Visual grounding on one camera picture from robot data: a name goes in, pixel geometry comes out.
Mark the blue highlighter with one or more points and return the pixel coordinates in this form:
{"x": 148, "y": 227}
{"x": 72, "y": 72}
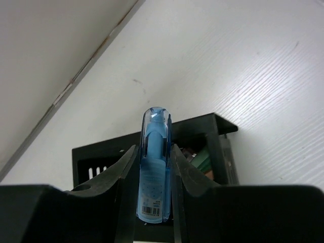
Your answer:
{"x": 154, "y": 194}

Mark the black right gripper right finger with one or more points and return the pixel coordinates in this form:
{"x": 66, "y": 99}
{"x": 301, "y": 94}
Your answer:
{"x": 284, "y": 213}

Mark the pink highlighter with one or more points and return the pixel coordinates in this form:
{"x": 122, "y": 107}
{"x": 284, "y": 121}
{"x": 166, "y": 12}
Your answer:
{"x": 189, "y": 154}

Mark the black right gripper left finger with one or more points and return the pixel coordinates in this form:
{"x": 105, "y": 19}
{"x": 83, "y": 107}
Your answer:
{"x": 102, "y": 209}

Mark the black desk organizer box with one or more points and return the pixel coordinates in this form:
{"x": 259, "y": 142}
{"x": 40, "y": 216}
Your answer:
{"x": 202, "y": 141}

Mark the orange highlighter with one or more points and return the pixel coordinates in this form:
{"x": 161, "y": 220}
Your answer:
{"x": 209, "y": 174}

